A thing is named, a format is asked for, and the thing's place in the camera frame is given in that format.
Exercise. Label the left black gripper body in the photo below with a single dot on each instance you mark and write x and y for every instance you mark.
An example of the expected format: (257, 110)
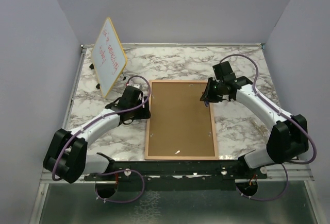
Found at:
(141, 113)

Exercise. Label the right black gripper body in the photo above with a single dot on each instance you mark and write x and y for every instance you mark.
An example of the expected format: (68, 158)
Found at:
(216, 92)

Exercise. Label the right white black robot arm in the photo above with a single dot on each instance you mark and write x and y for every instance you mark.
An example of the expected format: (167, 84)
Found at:
(287, 138)

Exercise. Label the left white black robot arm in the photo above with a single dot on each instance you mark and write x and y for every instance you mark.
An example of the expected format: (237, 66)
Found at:
(68, 149)

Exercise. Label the pink picture frame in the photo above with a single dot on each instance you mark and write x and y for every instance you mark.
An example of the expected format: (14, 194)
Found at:
(180, 121)

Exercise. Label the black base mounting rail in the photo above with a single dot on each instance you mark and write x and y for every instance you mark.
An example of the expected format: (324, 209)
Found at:
(183, 175)

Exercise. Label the small yellow-framed whiteboard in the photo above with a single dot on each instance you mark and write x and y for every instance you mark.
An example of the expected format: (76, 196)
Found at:
(108, 57)

